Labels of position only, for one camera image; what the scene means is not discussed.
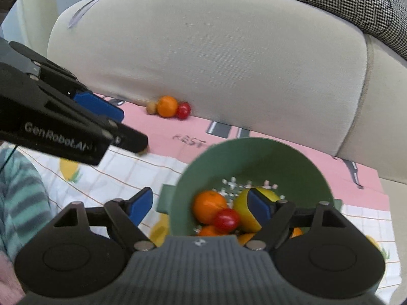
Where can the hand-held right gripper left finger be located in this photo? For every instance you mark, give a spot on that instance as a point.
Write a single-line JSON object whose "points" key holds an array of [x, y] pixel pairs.
{"points": [[139, 208]]}

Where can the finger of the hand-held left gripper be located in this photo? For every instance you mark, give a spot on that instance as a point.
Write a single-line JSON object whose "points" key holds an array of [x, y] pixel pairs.
{"points": [[98, 106], [127, 138]]}

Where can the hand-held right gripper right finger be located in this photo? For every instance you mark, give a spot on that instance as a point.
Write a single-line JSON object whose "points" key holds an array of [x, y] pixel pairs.
{"points": [[260, 208]]}

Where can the small green pear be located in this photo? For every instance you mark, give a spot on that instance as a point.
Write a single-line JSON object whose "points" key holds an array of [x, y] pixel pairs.
{"points": [[243, 209]]}

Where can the red cherry tomato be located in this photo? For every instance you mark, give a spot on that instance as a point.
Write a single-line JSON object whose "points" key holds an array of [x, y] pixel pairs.
{"points": [[183, 110], [226, 220]]}

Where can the small brown fruit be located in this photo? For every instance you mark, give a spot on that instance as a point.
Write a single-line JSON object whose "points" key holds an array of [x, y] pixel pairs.
{"points": [[152, 107]]}

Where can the green perforated colander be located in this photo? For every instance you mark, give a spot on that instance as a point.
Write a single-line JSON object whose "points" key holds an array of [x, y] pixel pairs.
{"points": [[254, 159]]}

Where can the orange tangerine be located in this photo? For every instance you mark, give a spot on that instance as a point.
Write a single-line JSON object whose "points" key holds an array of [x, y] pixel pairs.
{"points": [[167, 106], [210, 206], [208, 230]]}

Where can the person's left forearm striped sleeve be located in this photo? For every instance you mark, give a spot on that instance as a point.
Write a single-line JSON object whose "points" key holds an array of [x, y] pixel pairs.
{"points": [[22, 203]]}

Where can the pink lemon printed cloth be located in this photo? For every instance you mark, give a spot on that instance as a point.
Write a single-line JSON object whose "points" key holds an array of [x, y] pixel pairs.
{"points": [[165, 127]]}

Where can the lavender ribbon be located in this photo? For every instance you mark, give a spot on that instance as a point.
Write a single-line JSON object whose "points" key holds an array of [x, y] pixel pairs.
{"points": [[83, 9]]}

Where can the beige sofa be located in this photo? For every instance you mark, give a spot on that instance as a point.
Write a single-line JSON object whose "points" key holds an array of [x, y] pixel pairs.
{"points": [[222, 54]]}

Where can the pink fuzzy cloth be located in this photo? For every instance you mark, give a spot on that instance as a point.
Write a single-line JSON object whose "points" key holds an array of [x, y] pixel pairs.
{"points": [[8, 273]]}

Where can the houndstooth cushion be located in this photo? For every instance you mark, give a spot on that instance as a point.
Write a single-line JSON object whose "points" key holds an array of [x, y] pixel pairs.
{"points": [[349, 3]]}

